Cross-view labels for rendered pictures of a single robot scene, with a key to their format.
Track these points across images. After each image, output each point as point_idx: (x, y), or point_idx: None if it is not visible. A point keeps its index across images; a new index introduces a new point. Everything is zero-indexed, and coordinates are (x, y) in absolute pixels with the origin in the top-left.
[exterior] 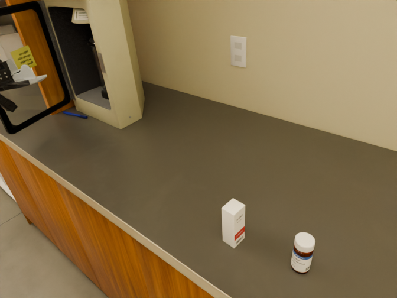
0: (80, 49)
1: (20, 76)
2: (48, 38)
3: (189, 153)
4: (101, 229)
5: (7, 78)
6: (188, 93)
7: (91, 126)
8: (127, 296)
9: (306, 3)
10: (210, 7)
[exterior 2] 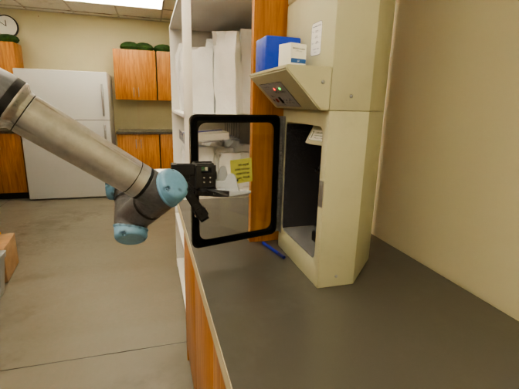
0: (306, 176)
1: (223, 185)
2: (276, 155)
3: (407, 371)
4: None
5: (210, 184)
6: (437, 272)
7: (284, 270)
8: None
9: None
10: (509, 156)
